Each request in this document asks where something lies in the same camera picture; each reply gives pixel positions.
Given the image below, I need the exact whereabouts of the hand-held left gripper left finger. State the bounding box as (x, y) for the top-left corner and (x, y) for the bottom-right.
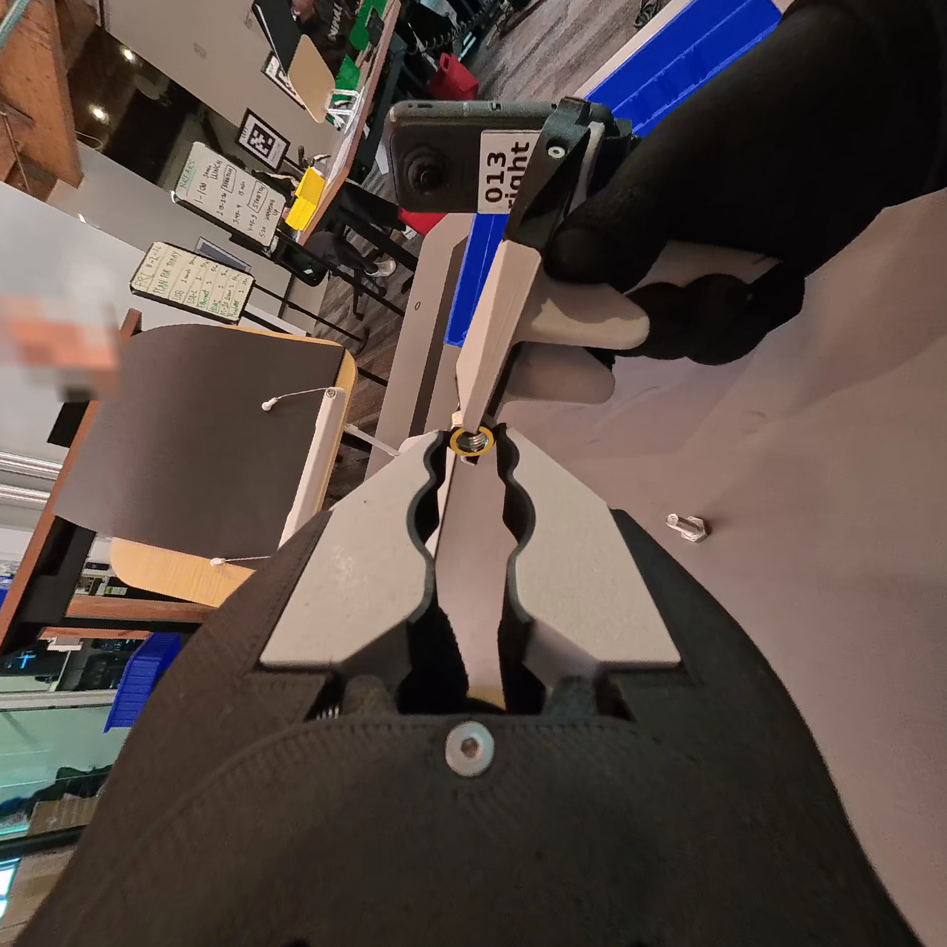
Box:
(261, 429), (474, 713)

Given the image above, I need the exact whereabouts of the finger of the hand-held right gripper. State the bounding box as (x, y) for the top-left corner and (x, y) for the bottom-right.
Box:
(451, 235), (552, 445)

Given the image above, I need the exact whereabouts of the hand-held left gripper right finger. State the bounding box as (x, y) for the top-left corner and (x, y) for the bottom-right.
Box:
(496, 424), (681, 713)

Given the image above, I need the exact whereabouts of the blue storage bin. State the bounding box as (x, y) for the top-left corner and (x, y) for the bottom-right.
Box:
(104, 632), (183, 734)
(446, 0), (785, 349)

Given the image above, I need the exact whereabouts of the person's right forearm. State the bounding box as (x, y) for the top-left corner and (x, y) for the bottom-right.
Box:
(784, 0), (947, 223)

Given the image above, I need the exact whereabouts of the person's right hand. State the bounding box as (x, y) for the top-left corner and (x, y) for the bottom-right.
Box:
(544, 44), (852, 365)

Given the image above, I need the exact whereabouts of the green storage bin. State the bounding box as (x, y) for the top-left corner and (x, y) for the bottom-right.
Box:
(333, 0), (390, 98)

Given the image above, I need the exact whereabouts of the tilted wooden board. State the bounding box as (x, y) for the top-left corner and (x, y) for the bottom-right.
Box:
(252, 0), (337, 124)
(48, 326), (358, 608)

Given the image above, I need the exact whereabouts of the yellow storage bin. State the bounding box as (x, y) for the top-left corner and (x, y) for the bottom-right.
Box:
(285, 166), (327, 230)

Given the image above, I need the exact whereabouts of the black and white marker poster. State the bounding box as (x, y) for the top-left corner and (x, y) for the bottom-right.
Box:
(237, 109), (290, 170)

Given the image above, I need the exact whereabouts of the handwritten whiteboard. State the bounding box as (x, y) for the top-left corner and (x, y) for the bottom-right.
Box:
(172, 141), (288, 249)
(129, 240), (256, 327)

